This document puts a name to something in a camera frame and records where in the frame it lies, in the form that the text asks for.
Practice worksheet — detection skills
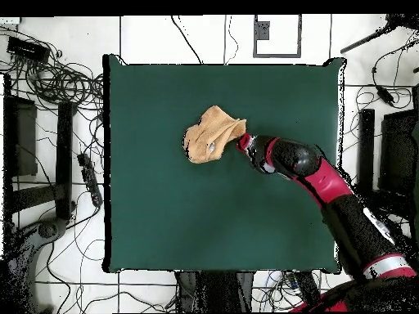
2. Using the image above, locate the black table leg bar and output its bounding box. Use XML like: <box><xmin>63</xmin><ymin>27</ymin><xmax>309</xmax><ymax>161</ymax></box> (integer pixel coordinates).
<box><xmin>358</xmin><ymin>109</ymin><xmax>376</xmax><ymax>195</ymax></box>
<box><xmin>54</xmin><ymin>101</ymin><xmax>75</xmax><ymax>221</ymax></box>

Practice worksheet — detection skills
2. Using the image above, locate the grey rectangular frame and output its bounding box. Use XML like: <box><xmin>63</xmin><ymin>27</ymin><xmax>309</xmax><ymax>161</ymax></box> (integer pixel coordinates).
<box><xmin>253</xmin><ymin>14</ymin><xmax>303</xmax><ymax>59</ymax></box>

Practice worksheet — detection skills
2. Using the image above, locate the grey tripod base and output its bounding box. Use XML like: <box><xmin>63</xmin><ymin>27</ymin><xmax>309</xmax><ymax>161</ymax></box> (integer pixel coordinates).
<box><xmin>8</xmin><ymin>217</ymin><xmax>70</xmax><ymax>312</ymax></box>

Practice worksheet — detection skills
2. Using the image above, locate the dark green table cloth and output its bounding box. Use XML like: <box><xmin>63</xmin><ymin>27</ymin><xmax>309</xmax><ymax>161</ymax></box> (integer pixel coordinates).
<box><xmin>102</xmin><ymin>53</ymin><xmax>347</xmax><ymax>275</ymax></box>

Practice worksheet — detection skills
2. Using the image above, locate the black robot pedestal stand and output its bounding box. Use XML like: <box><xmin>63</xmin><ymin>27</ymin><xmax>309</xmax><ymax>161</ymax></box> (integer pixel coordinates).
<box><xmin>175</xmin><ymin>270</ymin><xmax>255</xmax><ymax>313</ymax></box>

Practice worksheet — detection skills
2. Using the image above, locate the black rod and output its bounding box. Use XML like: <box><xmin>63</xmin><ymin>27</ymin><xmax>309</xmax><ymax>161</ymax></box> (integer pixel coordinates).
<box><xmin>339</xmin><ymin>14</ymin><xmax>419</xmax><ymax>56</ymax></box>

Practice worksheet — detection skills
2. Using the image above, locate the black power adapter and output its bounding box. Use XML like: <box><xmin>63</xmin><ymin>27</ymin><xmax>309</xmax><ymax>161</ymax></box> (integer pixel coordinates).
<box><xmin>376</xmin><ymin>86</ymin><xmax>396</xmax><ymax>106</ymax></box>

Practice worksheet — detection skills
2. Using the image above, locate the black cable tangle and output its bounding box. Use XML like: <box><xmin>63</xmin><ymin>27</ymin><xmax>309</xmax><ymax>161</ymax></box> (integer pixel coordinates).
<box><xmin>0</xmin><ymin>25</ymin><xmax>106</xmax><ymax>110</ymax></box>

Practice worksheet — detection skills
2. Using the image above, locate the orange terry towel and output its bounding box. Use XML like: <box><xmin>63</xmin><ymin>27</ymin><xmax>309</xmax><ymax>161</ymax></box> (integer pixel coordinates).
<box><xmin>182</xmin><ymin>105</ymin><xmax>247</xmax><ymax>164</ymax></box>

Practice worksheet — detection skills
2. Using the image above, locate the long black power strip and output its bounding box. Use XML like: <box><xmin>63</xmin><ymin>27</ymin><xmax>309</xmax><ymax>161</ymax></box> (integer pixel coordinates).
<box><xmin>77</xmin><ymin>152</ymin><xmax>104</xmax><ymax>208</ymax></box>

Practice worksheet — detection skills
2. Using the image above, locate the black multi-socket box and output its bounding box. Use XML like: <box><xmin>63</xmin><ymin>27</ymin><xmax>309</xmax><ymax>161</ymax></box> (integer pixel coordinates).
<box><xmin>6</xmin><ymin>36</ymin><xmax>51</xmax><ymax>64</ymax></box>

